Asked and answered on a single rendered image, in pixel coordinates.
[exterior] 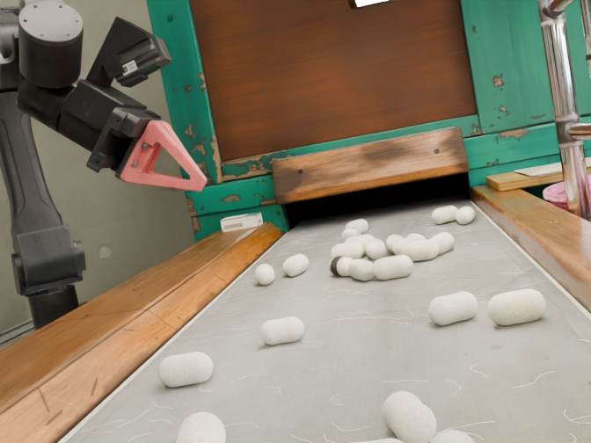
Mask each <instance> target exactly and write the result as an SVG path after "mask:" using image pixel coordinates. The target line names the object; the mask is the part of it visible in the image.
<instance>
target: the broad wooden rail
mask: <svg viewBox="0 0 591 443"><path fill-rule="evenodd" d="M285 234H286V233H285V232H284V231H283V230H281V229H280V228H278V227H277V226H275V225H274V224H272V223H271V222H268V221H265V222H263V224H261V225H260V226H258V227H255V228H249V229H240V230H234V231H229V232H223V231H222V230H221V229H219V230H217V231H216V232H214V233H212V234H211V235H209V236H206V237H204V238H203V239H201V240H200V241H198V242H196V243H194V244H192V245H190V246H188V247H186V248H185V249H184V250H182V251H179V252H178V253H176V254H174V255H172V256H170V257H169V258H167V259H165V260H163V261H162V262H160V263H158V264H156V265H153V266H152V267H151V268H149V269H147V270H145V271H144V272H141V273H139V274H137V275H136V276H134V277H133V278H131V279H129V280H127V281H125V282H123V283H121V284H120V285H118V286H117V287H114V288H112V289H111V290H109V291H107V292H105V293H103V294H102V295H100V296H98V297H96V298H95V299H93V300H91V301H88V302H87V303H85V304H84V305H82V306H80V307H79V308H77V309H74V310H72V311H70V312H69V313H68V314H66V315H64V316H62V317H60V318H58V319H56V320H54V321H53V322H52V323H49V324H47V325H46V326H44V327H42V328H40V329H38V330H37V331H35V332H33V333H31V334H29V335H28V336H26V337H24V338H21V339H20V340H19V341H17V342H15V343H13V344H12V345H9V346H7V347H5V348H4V349H3V350H1V351H0V443H58V442H59V441H60V440H61V439H62V438H63V437H65V436H66V435H67V434H68V433H69V432H70V431H71V430H72V429H73V428H74V427H76V426H77V425H78V424H79V423H80V422H81V421H82V420H83V419H84V418H86V417H87V416H88V415H89V414H90V413H91V412H92V411H93V410H94V409H95V408H97V407H98V406H99V405H100V404H101V403H102V402H103V401H104V400H105V399H106V398H108V397H109V396H110V395H111V394H112V393H113V392H114V391H115V390H116V389H117V388H118V387H119V386H120V385H121V384H122V383H123V382H124V381H125V380H126V379H127V378H129V377H130V376H131V375H132V374H133V373H134V372H135V371H136V370H137V369H138V368H140V367H141V366H142V365H143V364H144V363H145V362H146V361H147V360H148V359H150V358H151V357H152V356H153V355H154V354H155V353H156V352H157V351H158V350H159V349H161V348H162V347H163V346H164V345H165V344H166V343H167V342H168V341H169V340H170V339H172V338H173V337H174V336H175V335H176V334H177V333H178V332H179V331H180V330H182V329H183V328H184V327H185V326H186V325H187V324H188V323H189V322H190V321H191V320H192V319H194V318H195V317H196V316H197V315H198V314H199V313H200V312H201V311H202V310H203V309H204V308H206V307H207V305H209V303H210V302H211V301H213V300H214V299H215V298H216V297H217V296H218V295H219V294H220V293H221V292H222V291H223V290H225V289H226V288H227V287H228V286H229V285H230V284H231V283H232V282H233V281H234V280H236V279H237V278H238V277H239V276H240V275H241V274H242V273H243V272H244V271H246V270H247V269H248V268H249V267H250V266H251V265H252V264H253V263H254V262H255V261H256V260H258V259H259V258H260V257H261V256H262V255H263V254H264V253H265V252H266V251H268V250H269V249H270V248H271V247H272V246H273V245H274V244H275V243H276V242H277V241H279V240H280V239H281V238H282V237H283V236H284V235H285Z"/></svg>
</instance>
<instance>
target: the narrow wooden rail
mask: <svg viewBox="0 0 591 443"><path fill-rule="evenodd" d="M471 198H472V202H473V203H474V204H475V205H476V206H477V207H479V208H480V209H481V210H482V211H483V212H484V213H485V214H486V215H487V216H488V217H489V218H490V219H491V220H492V221H493V222H494V223H495V224H496V225H498V226H499V227H500V228H501V229H502V230H503V231H504V232H505V233H506V234H507V235H508V236H509V237H510V238H511V239H512V240H513V241H514V242H516V243H517V244H518V245H519V246H520V247H521V248H522V249H523V250H524V251H525V252H526V253H527V254H528V255H529V256H530V257H531V258H533V259H534V260H535V261H536V262H537V263H538V264H539V265H540V266H541V267H542V268H543V269H544V270H545V271H546V272H547V273H548V274H549V275H550V276H551V277H552V278H553V279H554V280H556V281H557V283H558V284H559V285H560V286H561V287H562V288H564V289H565V291H566V292H567V293H569V294H570V295H571V296H572V297H573V298H574V299H575V300H576V301H577V302H578V303H579V304H580V305H581V306H582V307H583V308H584V309H586V310H587V311H588V312H589V313H590V314H591V222H590V221H586V220H584V219H582V218H580V217H579V216H577V215H575V214H572V213H569V212H567V211H565V210H564V209H562V208H560V207H557V206H555V205H553V204H551V203H549V202H547V201H545V200H542V199H540V198H538V197H537V196H534V195H532V194H530V193H528V192H525V191H523V190H522V189H514V190H509V191H504V192H500V191H498V190H497V189H495V188H493V187H491V186H490V185H488V184H484V185H474V186H472V187H471Z"/></svg>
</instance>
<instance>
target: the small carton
mask: <svg viewBox="0 0 591 443"><path fill-rule="evenodd" d="M220 222H221V226H222V231H223V232H229V231H234V230H240V229H249V228H255V227H258V226H260V225H261V224H263V220H262V215H261V212H257V213H251V214H242V215H237V216H231V217H226V218H224V219H222V220H220Z"/></svg>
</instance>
